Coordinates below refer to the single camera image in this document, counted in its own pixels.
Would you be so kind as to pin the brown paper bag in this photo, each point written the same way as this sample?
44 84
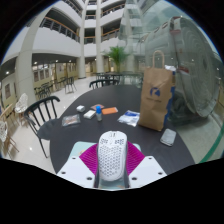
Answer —
155 100

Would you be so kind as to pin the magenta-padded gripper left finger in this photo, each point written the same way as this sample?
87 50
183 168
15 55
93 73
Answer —
75 168

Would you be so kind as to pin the small blue-capped bottle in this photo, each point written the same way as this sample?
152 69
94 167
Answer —
99 115

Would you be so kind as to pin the clear plastic packet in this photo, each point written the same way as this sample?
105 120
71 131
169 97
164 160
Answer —
70 120

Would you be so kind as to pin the green potted palm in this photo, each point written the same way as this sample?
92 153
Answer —
117 55

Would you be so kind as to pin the small white box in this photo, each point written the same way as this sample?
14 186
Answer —
80 108

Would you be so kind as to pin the orange card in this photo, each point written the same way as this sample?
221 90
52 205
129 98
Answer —
110 110

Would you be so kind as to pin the group of dark chairs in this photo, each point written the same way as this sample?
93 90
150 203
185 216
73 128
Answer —
46 89

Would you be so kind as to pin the black wooden chair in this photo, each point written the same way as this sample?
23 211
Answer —
45 130
100 83

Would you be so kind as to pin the brown flat card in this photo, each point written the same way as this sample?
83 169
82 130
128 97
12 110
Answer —
94 107

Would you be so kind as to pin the light teal cartoon mouse pad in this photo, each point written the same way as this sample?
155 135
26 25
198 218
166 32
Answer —
78 146

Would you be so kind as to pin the white and blue plastic packet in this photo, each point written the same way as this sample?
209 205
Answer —
129 117

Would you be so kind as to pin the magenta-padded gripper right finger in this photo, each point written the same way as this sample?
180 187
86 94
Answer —
148 168

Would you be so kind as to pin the white perforated chair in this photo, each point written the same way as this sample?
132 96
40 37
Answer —
3 131
21 104

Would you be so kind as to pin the large round metal fan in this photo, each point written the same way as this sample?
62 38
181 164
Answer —
191 70

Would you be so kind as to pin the white rectangular box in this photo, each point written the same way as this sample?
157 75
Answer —
89 114

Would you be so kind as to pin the grey smartphone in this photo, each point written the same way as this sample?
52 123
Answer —
168 137

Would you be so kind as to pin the white honeycomb computer mouse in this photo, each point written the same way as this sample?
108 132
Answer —
112 156

